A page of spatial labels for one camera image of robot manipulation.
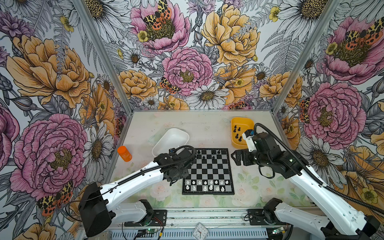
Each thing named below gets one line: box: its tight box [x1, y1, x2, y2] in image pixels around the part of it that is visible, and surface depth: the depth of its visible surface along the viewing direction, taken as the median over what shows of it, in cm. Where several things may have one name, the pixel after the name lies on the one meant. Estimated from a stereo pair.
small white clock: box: [192, 222, 209, 240], surface depth 70 cm
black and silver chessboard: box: [182, 148, 235, 196], surface depth 87 cm
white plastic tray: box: [152, 127, 190, 157], surface depth 104 cm
